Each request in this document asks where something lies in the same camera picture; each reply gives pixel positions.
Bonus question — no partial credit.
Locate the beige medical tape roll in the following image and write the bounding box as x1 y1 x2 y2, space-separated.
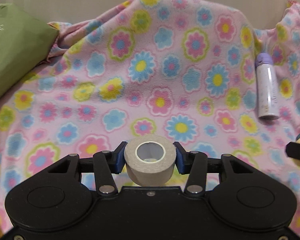
124 134 177 187

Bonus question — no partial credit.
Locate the white purple-capped bottle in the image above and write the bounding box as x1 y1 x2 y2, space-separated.
255 53 279 120

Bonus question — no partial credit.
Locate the pink floral fleece blanket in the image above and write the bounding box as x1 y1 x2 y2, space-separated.
0 0 300 235

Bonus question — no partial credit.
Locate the green cushion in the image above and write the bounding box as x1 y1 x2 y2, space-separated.
0 4 59 98

